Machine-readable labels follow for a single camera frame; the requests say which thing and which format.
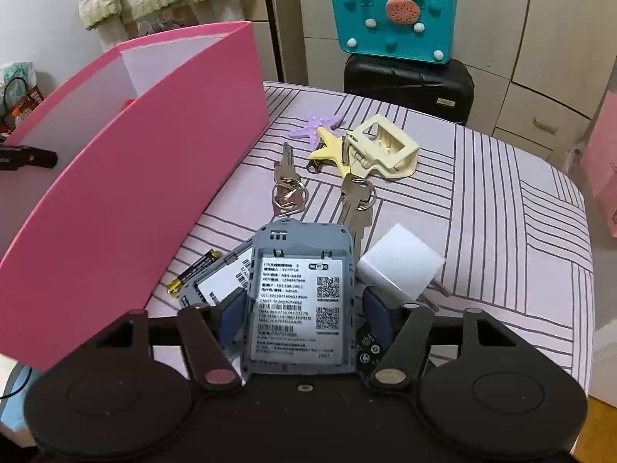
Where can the green patterned tissue pack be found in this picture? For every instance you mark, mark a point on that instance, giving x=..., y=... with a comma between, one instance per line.
x=19, y=73

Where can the beige wardrobe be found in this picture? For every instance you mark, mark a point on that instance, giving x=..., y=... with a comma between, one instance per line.
x=554, y=33

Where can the black suitcase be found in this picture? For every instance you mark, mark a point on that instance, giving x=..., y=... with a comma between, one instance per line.
x=409, y=82

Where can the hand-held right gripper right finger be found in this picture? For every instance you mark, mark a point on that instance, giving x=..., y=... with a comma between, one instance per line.
x=373, y=311

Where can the grey pocket router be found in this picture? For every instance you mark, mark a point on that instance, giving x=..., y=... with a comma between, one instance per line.
x=212, y=285
x=296, y=299

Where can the pink storage box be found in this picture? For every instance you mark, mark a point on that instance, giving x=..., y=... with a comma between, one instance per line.
x=120, y=193

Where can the cream hair claw clip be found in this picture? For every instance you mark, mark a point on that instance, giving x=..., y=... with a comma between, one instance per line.
x=400, y=154

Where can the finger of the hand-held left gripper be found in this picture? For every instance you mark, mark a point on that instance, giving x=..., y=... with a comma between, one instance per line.
x=29, y=157

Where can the black yellow battery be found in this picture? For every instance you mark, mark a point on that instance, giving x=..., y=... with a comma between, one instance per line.
x=193, y=272

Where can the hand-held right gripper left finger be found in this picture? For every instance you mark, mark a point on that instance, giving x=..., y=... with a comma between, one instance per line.
x=229, y=320

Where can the teal felt tote bag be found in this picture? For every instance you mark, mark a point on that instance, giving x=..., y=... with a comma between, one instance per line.
x=366, y=9

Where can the purple starfish hair clip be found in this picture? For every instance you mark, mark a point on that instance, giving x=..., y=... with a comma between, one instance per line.
x=313, y=125

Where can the pink shopping bag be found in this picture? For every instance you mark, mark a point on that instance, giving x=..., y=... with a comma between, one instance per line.
x=602, y=164

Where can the yellow starfish hair clip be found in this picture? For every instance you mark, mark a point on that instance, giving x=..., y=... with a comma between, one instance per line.
x=330, y=147

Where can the white charger plug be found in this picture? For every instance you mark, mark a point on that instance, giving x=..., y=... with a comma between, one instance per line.
x=400, y=265

